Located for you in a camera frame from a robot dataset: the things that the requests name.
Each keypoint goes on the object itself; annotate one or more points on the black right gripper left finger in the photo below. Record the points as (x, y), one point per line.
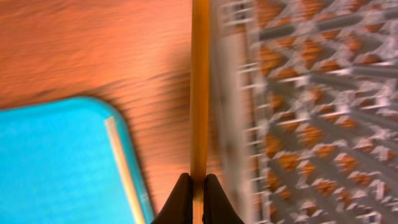
(178, 208)

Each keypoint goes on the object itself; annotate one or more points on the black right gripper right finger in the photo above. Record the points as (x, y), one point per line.
(217, 209)

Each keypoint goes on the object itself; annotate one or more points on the wooden chopstick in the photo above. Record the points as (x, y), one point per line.
(124, 172)
(199, 103)

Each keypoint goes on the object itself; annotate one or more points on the grey dishwasher rack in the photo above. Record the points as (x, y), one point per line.
(306, 98)

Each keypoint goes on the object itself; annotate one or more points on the teal plastic tray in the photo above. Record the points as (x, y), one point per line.
(57, 165)

